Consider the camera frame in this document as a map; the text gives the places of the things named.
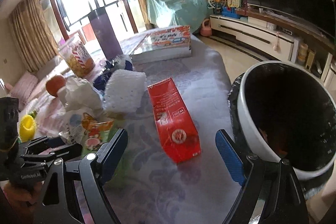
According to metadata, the left beige curtain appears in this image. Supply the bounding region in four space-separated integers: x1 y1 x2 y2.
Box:
8 0 58 73

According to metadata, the yellow toy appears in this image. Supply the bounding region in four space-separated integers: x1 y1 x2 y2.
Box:
19 115 36 142

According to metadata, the white red plastic bag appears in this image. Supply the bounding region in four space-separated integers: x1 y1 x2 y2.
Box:
57 77 103 115

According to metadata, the clear snack jar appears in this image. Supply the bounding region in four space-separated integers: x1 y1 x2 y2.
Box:
59 36 95 78

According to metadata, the red apple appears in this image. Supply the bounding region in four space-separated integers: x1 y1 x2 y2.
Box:
46 75 66 97

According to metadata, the floral tablecloth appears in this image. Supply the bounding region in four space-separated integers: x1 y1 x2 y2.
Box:
105 37 240 223

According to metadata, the pink striped sofa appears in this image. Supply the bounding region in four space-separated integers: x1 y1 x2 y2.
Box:
4 56 69 114

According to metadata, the green tissue pack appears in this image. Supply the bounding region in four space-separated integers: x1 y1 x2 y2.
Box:
81 118 118 158

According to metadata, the white blue snack bag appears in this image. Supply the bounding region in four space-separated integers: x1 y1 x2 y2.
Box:
59 110 100 145

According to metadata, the toy ferris wheel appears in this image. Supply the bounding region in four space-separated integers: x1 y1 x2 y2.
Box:
207 0 226 9

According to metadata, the toy telephone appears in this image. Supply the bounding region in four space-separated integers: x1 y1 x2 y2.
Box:
227 0 242 8

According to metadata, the teal covered armchair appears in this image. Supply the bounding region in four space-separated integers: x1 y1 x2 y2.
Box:
146 0 212 33

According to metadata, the purple thermos bottle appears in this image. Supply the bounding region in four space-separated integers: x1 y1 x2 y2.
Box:
88 7 123 60

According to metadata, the white trash bin black liner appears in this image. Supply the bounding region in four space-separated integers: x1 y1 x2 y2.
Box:
228 61 335 199

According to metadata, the red white carton box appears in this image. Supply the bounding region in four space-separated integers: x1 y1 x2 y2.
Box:
147 78 202 164

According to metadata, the person's left hand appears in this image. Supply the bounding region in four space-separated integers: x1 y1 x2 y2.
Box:
1 181 43 223

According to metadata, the white TV cabinet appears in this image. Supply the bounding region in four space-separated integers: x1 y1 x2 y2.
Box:
210 9 335 88

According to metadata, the stack of children's books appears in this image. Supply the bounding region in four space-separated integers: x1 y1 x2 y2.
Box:
129 26 192 64

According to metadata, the blue plastic bag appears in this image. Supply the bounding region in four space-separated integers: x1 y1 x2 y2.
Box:
93 55 133 92

